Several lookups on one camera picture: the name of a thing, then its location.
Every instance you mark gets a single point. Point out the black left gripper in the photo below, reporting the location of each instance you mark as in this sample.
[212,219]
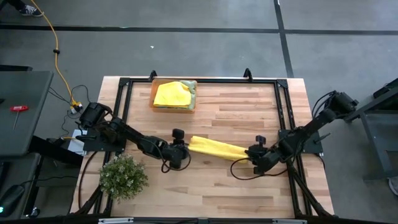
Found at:
[169,152]

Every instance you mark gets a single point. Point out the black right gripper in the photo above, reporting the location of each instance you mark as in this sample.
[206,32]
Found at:
[264,158]

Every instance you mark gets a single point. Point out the yellow microfiber towel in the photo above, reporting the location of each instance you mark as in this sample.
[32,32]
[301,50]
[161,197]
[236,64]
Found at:
[172,95]
[217,148]

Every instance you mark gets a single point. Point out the light green microfiber towel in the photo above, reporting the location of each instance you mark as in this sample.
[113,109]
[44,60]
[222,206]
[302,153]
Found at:
[193,93]

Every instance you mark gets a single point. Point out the orange plastic tray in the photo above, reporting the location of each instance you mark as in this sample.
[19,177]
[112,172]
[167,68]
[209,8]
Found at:
[151,93]

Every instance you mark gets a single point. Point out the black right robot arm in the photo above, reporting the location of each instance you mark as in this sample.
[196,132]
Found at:
[311,127]

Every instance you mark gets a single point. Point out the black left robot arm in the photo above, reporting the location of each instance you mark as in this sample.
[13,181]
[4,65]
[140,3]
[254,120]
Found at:
[124,132]

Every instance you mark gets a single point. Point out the small green potted plant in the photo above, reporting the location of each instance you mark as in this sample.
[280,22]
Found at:
[122,177]

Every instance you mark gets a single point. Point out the black clamp lever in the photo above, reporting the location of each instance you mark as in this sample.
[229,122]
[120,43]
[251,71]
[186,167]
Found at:
[321,138]
[85,137]

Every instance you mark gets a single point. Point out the white paper sheet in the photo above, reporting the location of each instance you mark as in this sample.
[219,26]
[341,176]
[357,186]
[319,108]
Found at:
[76,146]

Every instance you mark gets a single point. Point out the black side table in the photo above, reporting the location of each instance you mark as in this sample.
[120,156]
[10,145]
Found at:
[377,146]

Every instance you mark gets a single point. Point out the dark low desk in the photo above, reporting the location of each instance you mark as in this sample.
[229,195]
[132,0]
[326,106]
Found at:
[53,152]

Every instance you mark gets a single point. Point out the grey desk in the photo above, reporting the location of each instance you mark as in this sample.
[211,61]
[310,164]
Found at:
[28,124]

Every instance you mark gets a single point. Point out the black computer mouse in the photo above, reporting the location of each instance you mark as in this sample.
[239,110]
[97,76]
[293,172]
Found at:
[12,196]

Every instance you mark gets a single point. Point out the person's dark shoe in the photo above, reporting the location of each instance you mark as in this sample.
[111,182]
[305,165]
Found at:
[29,12]

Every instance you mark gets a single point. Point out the person's leg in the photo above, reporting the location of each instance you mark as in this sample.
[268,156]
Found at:
[15,3]

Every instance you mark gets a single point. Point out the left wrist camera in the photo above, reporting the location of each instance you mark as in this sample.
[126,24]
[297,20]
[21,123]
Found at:
[178,134]

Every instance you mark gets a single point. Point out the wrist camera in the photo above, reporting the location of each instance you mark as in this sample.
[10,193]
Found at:
[260,140]
[178,134]

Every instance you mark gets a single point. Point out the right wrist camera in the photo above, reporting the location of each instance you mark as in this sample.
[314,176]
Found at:
[260,140]

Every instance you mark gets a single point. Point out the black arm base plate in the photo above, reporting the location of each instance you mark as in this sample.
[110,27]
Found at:
[93,146]
[311,147]

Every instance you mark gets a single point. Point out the silver aluminium bracket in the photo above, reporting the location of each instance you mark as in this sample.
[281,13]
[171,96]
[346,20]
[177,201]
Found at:
[289,221]
[115,220]

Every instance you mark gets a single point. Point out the black frame hook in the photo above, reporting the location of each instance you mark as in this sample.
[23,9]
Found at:
[151,75]
[247,74]

